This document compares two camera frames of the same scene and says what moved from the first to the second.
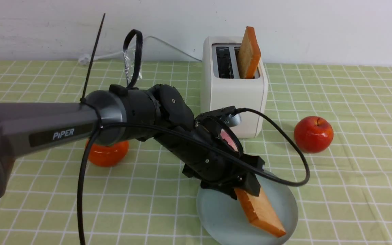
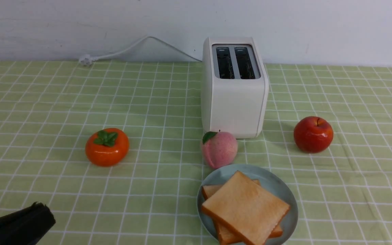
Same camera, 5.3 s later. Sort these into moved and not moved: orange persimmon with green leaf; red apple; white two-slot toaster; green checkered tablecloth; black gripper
Moved: black gripper
Not moved: white two-slot toaster; red apple; green checkered tablecloth; orange persimmon with green leaf
